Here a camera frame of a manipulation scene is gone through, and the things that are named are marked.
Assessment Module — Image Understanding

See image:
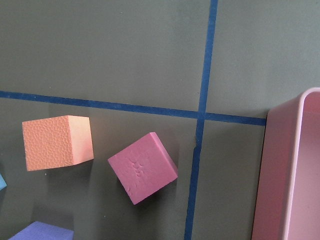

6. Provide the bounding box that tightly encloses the magenta foam block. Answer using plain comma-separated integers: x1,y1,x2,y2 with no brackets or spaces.
107,132,178,205

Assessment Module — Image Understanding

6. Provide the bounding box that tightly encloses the purple foam block right side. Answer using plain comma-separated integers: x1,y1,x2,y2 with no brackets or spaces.
9,221,74,240

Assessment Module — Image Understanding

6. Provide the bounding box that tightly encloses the light blue block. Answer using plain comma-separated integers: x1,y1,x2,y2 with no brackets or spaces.
0,174,7,190

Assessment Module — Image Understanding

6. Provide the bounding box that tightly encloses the pink plastic bin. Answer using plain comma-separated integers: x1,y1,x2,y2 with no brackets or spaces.
252,87,320,240

